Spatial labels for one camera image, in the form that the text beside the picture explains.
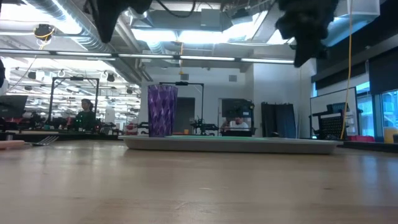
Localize dark computer monitor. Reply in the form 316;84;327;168
0;95;29;119

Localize black camera rig frame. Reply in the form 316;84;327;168
48;77;100;125
159;81;220;136

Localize long ceiling light bar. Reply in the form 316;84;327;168
0;49;295;65

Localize red storage bins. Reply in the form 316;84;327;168
347;134;376;143

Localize whiteboard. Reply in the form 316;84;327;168
310;86;358;140

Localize hanging yellow cable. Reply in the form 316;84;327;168
340;0;354;140

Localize yellow black cable reel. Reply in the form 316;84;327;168
33;24;56;42

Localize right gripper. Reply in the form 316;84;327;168
275;0;340;68

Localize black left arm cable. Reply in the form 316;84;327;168
154;0;197;19

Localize grey plastic tray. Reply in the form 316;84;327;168
118;135;343;155

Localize black folding panel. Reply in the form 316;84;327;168
261;102;297;139

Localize fork with orange handle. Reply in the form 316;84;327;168
0;136;60;150

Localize purple faceted cup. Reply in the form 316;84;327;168
147;84;179;138

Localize black screen panel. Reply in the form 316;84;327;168
221;98;254;119

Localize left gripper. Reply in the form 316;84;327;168
89;0;154;44

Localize black aluminium rail frame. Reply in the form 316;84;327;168
0;131;398;154

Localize yellow bin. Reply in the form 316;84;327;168
382;126;398;144

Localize black pegboard cart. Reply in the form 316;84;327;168
309;103;364;140

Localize person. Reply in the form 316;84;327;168
221;116;250;131
73;98;98;131

